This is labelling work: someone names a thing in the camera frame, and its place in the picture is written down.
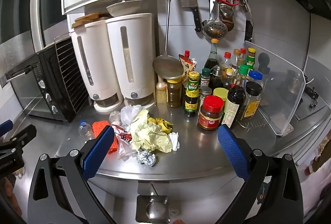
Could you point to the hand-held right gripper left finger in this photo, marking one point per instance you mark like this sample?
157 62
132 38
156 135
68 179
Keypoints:
99 149

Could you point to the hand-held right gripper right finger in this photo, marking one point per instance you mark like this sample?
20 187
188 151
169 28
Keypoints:
232 149

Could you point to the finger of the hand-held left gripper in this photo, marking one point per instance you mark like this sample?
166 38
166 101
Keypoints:
20 136
5 127

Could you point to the orange foam fruit net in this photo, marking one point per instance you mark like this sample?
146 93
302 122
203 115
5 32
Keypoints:
98 127

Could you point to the clear plastic water bottle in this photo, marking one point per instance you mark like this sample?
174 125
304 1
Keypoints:
85 132

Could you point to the red printed plastic wrapper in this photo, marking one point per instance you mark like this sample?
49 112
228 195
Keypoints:
124 141

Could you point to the clear plastic wrapper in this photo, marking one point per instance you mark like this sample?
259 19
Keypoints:
114 116

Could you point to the white plastic bag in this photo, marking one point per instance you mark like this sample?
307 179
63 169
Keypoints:
129 114

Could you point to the aluminium foil ball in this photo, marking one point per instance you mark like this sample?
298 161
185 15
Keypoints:
146 158

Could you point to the yellow-white food waste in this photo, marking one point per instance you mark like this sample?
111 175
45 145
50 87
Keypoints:
147 136

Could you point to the white tissue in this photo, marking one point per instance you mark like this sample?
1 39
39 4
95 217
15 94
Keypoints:
174 141

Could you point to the crinkled yellow wrapper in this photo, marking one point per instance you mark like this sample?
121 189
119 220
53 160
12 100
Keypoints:
161 124

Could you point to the square metal waste bin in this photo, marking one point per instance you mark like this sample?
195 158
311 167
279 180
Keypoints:
153 209

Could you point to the red lid sauce jar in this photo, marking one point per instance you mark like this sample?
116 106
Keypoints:
210 115

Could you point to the soy sauce bottle white label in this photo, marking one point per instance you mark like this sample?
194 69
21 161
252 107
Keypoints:
234 105

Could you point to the black toaster oven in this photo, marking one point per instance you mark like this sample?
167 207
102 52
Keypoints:
36 94

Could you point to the black lid spice jar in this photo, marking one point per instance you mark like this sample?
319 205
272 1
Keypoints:
252 102

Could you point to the yellow lid container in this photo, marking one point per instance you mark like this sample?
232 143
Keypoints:
221 93

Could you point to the silver lid spice shaker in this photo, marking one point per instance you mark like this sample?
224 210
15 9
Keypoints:
205 96

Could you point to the dark sauce bottle green label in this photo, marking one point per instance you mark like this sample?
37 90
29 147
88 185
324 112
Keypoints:
192 94

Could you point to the dark oil cruet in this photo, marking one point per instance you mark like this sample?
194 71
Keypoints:
216 80

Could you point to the clear plastic splash guard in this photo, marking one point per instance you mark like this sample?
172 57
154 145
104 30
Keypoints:
284 100

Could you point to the small yellow cap bottle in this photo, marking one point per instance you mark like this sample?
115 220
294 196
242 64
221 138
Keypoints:
228 76

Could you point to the green lid spice shaker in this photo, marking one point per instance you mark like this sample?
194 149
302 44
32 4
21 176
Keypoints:
205 79

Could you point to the blue lid jar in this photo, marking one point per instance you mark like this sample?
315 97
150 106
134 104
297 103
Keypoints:
256 75

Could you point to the brown pickle jar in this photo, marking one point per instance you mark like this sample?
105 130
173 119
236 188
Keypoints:
174 94

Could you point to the green cap bottle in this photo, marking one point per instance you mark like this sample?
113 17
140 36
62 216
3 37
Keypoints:
243 70

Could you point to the straw bristle brush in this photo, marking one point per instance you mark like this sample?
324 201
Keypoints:
161 94

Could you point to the white rice dispenser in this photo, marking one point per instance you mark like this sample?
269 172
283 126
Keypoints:
139 53
98 63

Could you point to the steel gas stove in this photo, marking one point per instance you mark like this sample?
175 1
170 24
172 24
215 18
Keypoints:
310 107

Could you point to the red cap clear bottle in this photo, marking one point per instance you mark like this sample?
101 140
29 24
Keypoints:
226 61

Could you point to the oil bottle green label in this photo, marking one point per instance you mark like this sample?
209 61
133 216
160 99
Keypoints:
250 59

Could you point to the tall dark vinegar bottle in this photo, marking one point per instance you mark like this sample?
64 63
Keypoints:
212 58

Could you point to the orange cap bottle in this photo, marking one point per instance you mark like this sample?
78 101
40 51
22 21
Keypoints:
236 56

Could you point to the sauce pouch red cap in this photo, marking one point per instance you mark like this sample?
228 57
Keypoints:
187 63

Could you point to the slim red cap bottle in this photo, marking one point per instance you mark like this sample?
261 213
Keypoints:
243 52

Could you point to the steel slotted skimmer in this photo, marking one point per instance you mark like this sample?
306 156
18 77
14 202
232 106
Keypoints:
214 30

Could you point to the wooden board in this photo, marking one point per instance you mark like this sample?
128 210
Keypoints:
79 25
93 17

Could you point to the steel ladle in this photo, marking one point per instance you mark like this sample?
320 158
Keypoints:
228 16

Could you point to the white ceramic bowl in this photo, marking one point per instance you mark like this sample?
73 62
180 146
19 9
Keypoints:
124 8

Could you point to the silver foil wall sheet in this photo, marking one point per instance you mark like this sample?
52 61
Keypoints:
15 58

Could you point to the black wall holder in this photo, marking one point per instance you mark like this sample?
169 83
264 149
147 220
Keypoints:
248 31

